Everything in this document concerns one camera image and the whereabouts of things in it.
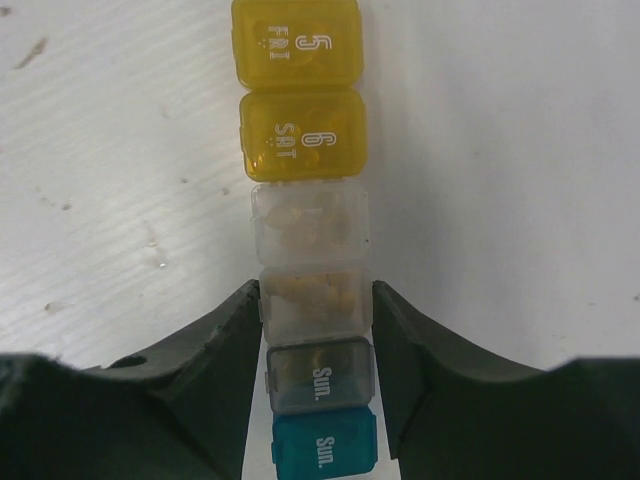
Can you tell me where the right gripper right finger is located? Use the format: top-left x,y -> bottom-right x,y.
372,281 -> 639,479

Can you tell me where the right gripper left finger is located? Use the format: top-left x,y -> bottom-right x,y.
1,280 -> 262,479

